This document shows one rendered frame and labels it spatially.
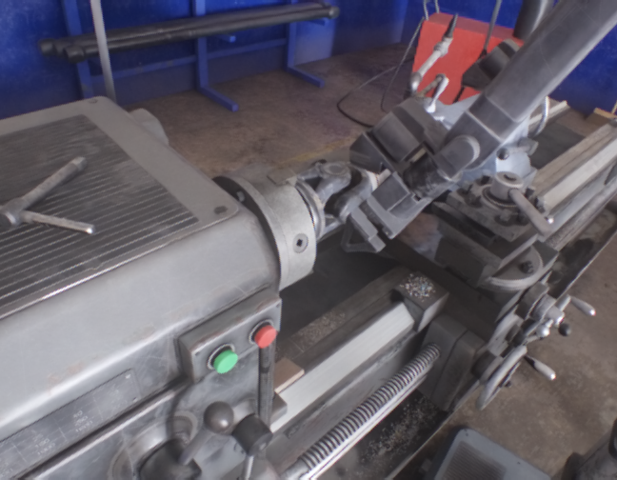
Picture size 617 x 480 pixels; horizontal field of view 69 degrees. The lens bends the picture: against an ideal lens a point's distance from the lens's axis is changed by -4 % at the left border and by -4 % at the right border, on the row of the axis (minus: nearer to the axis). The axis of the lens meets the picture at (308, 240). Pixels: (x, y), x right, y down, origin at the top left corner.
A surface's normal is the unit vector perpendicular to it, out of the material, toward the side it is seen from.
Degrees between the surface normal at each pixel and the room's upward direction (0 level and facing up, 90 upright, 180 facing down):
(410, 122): 90
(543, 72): 91
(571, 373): 0
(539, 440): 0
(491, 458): 0
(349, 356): 36
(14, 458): 90
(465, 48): 90
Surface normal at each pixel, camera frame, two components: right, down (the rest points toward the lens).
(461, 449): 0.08, -0.76
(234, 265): 0.54, -0.18
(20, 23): 0.67, 0.52
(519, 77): -0.59, 0.40
